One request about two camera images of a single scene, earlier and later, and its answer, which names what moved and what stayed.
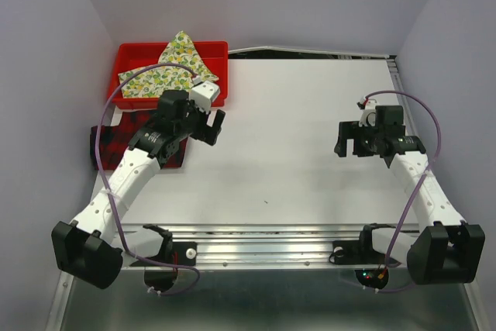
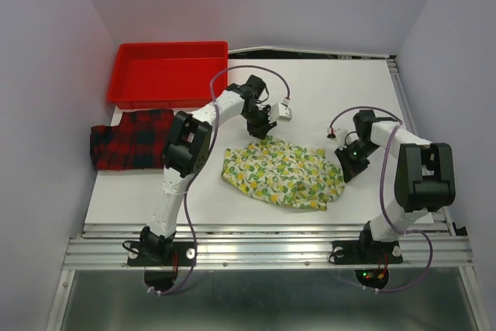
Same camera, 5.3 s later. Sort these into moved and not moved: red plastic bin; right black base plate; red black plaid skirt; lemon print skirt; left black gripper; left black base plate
Moved: lemon print skirt; left black gripper
Not moved: right black base plate; left black base plate; red black plaid skirt; red plastic bin
